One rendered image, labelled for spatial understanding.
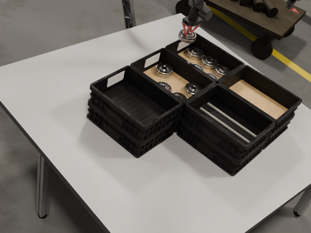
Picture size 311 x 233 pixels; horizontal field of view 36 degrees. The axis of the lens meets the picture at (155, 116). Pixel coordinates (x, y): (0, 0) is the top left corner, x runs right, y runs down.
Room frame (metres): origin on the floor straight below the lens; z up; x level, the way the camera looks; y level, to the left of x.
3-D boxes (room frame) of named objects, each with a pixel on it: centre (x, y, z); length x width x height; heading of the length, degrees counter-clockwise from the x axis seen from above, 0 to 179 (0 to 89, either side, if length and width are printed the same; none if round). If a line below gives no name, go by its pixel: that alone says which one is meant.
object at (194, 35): (2.43, -0.06, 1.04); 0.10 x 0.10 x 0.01
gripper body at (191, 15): (2.43, -0.07, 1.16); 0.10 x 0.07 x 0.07; 142
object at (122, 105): (1.92, 0.12, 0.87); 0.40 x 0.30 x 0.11; 58
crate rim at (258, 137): (1.96, -0.38, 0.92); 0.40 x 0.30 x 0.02; 58
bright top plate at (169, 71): (2.30, 0.02, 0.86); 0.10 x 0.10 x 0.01
